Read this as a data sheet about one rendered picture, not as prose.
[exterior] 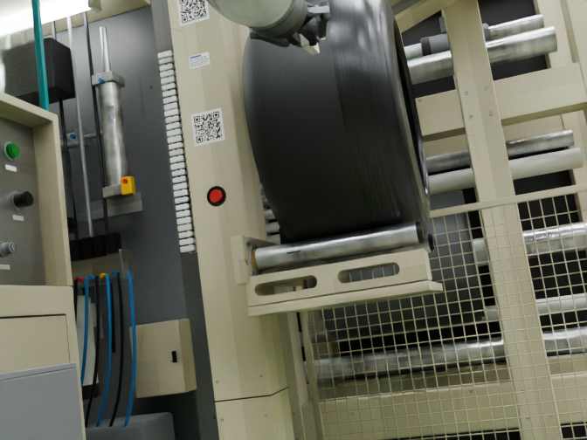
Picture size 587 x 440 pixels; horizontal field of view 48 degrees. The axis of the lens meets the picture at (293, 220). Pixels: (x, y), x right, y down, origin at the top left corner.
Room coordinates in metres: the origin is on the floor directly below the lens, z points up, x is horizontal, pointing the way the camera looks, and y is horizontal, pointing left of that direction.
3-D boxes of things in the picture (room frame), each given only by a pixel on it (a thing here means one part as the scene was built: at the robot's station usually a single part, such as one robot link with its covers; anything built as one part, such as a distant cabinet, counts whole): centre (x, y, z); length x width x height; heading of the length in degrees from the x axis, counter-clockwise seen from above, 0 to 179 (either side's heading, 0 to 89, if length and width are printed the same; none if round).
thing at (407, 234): (1.30, -0.07, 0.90); 0.35 x 0.05 x 0.05; 75
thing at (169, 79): (1.48, 0.23, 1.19); 0.05 x 0.04 x 0.48; 165
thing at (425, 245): (1.57, -0.15, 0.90); 0.35 x 0.05 x 0.05; 75
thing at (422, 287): (1.44, -0.11, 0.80); 0.37 x 0.36 x 0.02; 165
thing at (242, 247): (1.49, 0.06, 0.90); 0.40 x 0.03 x 0.10; 165
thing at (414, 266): (1.31, -0.07, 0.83); 0.36 x 0.09 x 0.06; 75
